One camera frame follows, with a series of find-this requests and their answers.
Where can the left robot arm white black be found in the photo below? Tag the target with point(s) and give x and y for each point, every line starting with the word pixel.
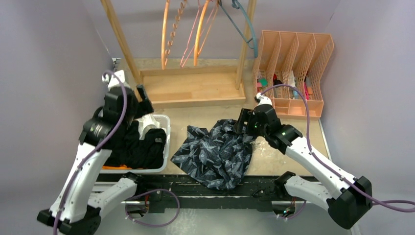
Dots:
pixel 75 212

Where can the black shorts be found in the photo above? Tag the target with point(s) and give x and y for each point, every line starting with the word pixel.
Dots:
pixel 136 153

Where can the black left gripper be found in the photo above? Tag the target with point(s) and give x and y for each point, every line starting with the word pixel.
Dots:
pixel 144 107

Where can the orange hanger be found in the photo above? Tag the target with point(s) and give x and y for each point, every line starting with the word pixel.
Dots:
pixel 206 20
pixel 168 40

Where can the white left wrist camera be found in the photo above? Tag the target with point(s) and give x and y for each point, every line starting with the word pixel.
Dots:
pixel 115 79

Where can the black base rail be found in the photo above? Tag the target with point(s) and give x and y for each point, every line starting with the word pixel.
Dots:
pixel 260 193

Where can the orange shorts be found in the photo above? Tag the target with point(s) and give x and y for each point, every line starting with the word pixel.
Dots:
pixel 122 167

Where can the dark camouflage shorts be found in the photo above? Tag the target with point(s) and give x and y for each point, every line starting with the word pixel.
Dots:
pixel 218 158

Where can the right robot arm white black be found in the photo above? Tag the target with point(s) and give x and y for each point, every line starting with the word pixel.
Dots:
pixel 336 191

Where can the pink plastic file organizer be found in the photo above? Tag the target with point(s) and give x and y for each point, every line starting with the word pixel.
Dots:
pixel 293 63

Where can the white shorts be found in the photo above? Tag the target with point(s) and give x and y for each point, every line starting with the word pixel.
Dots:
pixel 146 123

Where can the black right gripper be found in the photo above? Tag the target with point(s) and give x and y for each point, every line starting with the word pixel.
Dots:
pixel 247 115

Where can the pink small bottle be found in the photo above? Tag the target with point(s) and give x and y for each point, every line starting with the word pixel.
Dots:
pixel 260 88

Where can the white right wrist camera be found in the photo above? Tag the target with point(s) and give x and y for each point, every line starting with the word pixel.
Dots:
pixel 262 99

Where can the pink thin hanger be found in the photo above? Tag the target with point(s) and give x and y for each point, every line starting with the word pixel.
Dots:
pixel 188 51

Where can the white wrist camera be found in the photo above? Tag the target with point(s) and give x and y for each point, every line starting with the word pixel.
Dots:
pixel 262 99
pixel 115 79

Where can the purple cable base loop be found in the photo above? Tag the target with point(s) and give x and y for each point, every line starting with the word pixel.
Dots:
pixel 151 209

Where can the wooden clothes rack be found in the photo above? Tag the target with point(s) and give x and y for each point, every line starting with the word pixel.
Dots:
pixel 191 86

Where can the white plastic basket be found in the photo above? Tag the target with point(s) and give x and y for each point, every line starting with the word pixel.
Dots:
pixel 165 123

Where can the green small item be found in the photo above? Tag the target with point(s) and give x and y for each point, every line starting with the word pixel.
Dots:
pixel 263 82

